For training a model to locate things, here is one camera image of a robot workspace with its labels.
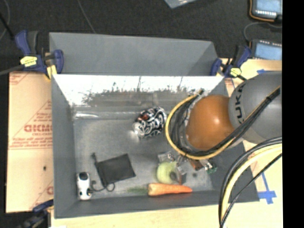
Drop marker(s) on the white and black toy car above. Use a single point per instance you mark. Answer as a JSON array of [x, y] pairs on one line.
[[83, 186]]

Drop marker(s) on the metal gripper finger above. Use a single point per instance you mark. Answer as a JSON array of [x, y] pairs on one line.
[[182, 174], [165, 156]]

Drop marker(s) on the pale green tape roll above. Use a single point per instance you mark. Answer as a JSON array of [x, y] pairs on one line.
[[164, 173]]

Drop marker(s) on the orange toy carrot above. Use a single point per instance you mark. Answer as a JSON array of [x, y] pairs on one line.
[[168, 189]]

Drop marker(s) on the brown cardboard board red print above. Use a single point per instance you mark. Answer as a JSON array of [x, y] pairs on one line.
[[28, 132]]

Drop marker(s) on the grey metal bin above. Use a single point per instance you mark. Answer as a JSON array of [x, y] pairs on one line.
[[118, 139]]

